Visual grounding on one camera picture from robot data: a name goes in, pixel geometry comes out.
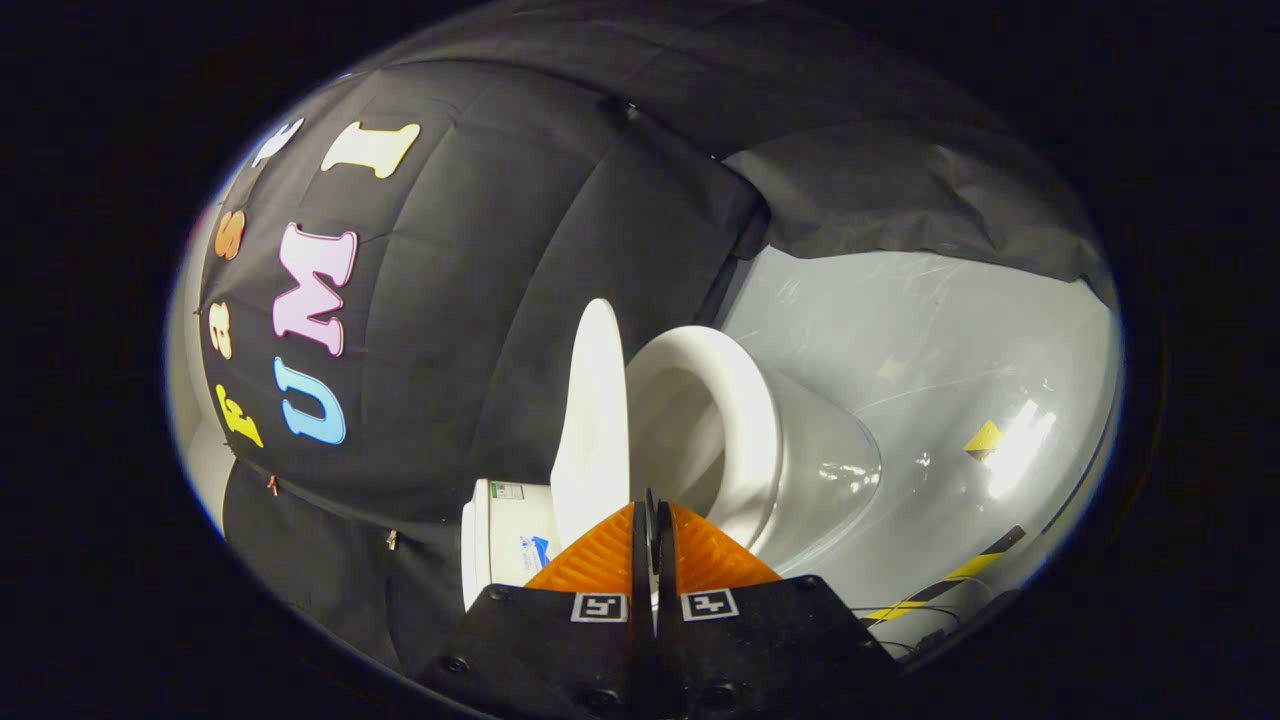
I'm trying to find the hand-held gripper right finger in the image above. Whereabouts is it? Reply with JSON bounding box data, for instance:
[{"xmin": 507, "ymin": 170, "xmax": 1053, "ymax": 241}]
[{"xmin": 653, "ymin": 500, "xmax": 901, "ymax": 720}]

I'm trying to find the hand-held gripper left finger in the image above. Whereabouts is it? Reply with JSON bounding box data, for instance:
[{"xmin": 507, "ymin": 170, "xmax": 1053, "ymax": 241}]
[{"xmin": 415, "ymin": 490, "xmax": 661, "ymax": 720}]

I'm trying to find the yellow black striped floor tape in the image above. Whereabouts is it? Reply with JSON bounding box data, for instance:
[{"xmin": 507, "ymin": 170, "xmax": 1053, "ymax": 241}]
[{"xmin": 862, "ymin": 525, "xmax": 1028, "ymax": 627}]

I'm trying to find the black backdrop cloth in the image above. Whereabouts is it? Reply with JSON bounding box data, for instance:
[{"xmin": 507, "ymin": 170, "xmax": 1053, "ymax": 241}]
[{"xmin": 190, "ymin": 8, "xmax": 1118, "ymax": 683}]

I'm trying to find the thin black cable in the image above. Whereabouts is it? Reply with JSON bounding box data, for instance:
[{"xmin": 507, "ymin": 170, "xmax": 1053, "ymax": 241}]
[{"xmin": 880, "ymin": 600, "xmax": 1001, "ymax": 661}]

